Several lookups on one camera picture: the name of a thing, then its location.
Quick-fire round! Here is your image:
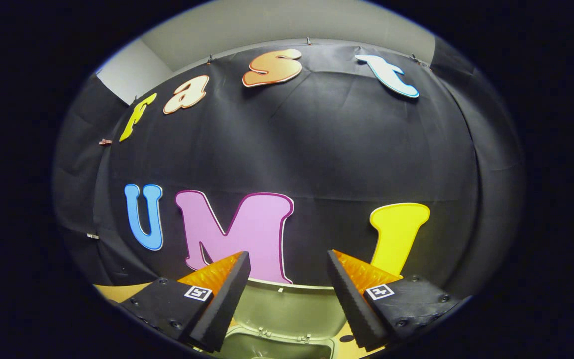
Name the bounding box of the black backdrop cloth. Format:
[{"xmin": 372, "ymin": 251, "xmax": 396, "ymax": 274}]
[{"xmin": 52, "ymin": 37, "xmax": 526, "ymax": 300}]

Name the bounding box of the pale green desktop garbage bin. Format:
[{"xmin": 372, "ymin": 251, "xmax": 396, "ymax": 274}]
[{"xmin": 217, "ymin": 278, "xmax": 352, "ymax": 359}]

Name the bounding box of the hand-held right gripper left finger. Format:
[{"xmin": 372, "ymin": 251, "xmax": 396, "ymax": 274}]
[{"xmin": 117, "ymin": 251, "xmax": 252, "ymax": 353}]

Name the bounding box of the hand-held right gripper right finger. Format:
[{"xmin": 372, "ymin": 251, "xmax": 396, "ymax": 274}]
[{"xmin": 326, "ymin": 249, "xmax": 463, "ymax": 352}]

